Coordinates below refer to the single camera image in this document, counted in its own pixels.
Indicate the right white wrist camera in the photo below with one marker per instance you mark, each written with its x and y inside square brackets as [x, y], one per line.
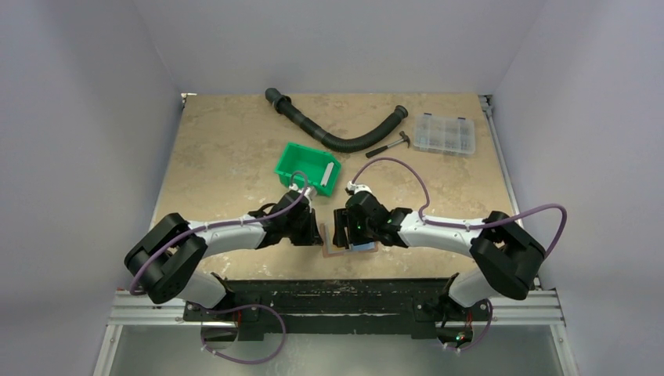
[354, 188]

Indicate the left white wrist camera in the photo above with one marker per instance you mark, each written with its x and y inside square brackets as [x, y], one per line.
[307, 191]

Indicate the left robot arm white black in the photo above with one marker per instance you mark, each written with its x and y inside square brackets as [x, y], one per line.
[164, 263]

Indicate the green plastic bin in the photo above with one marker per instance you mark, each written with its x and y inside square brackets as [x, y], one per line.
[311, 162]

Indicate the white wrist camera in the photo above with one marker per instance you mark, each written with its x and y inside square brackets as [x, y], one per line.
[354, 188]
[307, 191]

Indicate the clear plastic organizer box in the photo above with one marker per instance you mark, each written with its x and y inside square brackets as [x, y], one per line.
[444, 135]

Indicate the small black-handled hammer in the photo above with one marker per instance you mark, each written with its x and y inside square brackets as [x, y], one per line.
[404, 138]

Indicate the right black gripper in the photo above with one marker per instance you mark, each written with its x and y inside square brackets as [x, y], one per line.
[343, 226]

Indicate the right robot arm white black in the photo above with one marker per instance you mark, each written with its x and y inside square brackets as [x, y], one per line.
[507, 257]

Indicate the white card in bin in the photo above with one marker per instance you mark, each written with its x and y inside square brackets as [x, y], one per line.
[327, 174]

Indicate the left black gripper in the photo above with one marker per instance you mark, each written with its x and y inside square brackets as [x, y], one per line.
[312, 237]

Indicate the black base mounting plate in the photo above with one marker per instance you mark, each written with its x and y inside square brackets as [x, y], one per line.
[417, 307]

